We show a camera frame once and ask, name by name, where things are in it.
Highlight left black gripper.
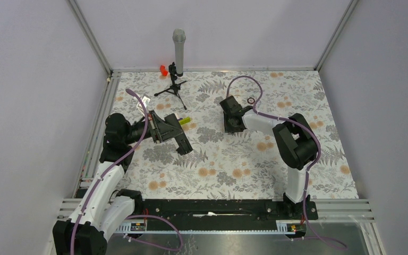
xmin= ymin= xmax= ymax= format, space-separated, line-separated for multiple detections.
xmin=124 ymin=110 xmax=183 ymax=145

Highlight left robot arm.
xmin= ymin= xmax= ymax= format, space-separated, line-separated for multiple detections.
xmin=53 ymin=110 xmax=193 ymax=254

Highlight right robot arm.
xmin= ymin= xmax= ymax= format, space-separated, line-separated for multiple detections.
xmin=219 ymin=96 xmax=319 ymax=219

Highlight green yellow block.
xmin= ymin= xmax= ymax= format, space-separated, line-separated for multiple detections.
xmin=179 ymin=117 xmax=191 ymax=125

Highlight black tripod mic stand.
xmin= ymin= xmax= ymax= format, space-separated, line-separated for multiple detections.
xmin=154 ymin=62 xmax=187 ymax=110

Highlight floral table mat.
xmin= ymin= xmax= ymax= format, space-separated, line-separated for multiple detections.
xmin=112 ymin=71 xmax=358 ymax=199

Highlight orange plastic piece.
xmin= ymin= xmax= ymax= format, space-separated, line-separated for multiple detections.
xmin=159 ymin=65 xmax=168 ymax=77

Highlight grey microphone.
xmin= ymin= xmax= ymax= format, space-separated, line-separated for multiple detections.
xmin=172 ymin=28 xmax=186 ymax=77

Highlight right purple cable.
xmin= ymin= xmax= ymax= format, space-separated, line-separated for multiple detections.
xmin=226 ymin=75 xmax=322 ymax=173

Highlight purple cable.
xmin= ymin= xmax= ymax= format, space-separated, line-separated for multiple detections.
xmin=69 ymin=88 xmax=150 ymax=255
xmin=226 ymin=75 xmax=322 ymax=173

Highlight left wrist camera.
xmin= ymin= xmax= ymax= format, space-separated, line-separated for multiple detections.
xmin=137 ymin=95 xmax=151 ymax=115

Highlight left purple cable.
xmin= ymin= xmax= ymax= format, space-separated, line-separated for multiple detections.
xmin=69 ymin=88 xmax=150 ymax=255

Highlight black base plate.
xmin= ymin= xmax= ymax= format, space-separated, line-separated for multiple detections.
xmin=134 ymin=199 xmax=319 ymax=232

